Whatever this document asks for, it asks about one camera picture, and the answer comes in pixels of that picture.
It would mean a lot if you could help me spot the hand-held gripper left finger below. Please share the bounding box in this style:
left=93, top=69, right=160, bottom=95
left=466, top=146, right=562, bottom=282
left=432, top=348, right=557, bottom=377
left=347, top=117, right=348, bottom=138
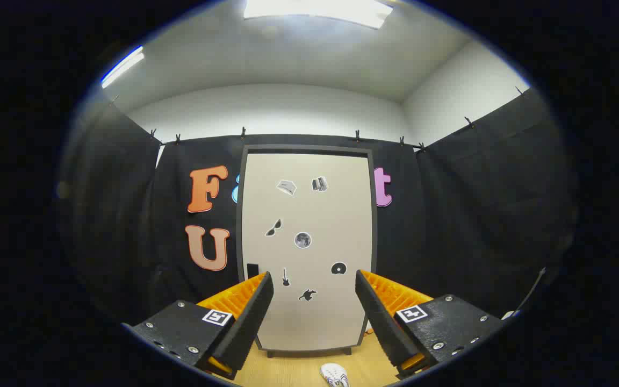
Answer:
left=121, top=271, right=275, bottom=381

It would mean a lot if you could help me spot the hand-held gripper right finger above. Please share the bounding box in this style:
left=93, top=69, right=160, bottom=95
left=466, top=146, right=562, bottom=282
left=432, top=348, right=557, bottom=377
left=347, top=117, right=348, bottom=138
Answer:
left=355, top=269, right=505, bottom=379

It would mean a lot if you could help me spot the white sneaker shoe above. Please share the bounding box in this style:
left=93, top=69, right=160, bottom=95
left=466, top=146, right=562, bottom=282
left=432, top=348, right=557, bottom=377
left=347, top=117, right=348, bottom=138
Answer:
left=320, top=363, right=350, bottom=387

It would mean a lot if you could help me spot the beige shoe cabinet door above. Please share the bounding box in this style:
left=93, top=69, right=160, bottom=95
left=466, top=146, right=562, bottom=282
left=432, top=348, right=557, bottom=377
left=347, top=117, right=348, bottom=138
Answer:
left=241, top=153, right=373, bottom=353

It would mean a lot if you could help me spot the dark grey shoe cabinet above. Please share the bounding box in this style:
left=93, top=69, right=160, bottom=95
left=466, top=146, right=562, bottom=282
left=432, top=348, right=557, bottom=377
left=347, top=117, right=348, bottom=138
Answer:
left=236, top=144, right=378, bottom=358

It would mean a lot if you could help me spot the black backdrop cloth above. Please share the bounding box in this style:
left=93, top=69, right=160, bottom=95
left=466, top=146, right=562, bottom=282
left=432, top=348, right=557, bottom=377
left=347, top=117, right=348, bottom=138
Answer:
left=57, top=89, right=579, bottom=345

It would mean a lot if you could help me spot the black stand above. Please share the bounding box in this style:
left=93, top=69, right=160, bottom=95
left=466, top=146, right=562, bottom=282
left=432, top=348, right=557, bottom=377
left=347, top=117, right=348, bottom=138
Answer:
left=514, top=267, right=548, bottom=318

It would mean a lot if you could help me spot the row of black cloth clips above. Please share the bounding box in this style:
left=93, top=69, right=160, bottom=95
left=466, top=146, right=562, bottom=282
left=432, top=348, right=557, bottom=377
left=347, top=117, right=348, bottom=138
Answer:
left=110, top=86, right=525, bottom=152

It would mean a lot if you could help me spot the narrow ceiling strip light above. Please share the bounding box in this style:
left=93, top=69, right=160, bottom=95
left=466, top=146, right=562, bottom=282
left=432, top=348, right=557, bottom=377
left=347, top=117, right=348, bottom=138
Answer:
left=100, top=46, right=145, bottom=89

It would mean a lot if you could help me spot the rectangular ceiling light panel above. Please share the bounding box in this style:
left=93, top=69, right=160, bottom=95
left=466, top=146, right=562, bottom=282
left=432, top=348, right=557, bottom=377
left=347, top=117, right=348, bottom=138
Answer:
left=243, top=0, right=393, bottom=30

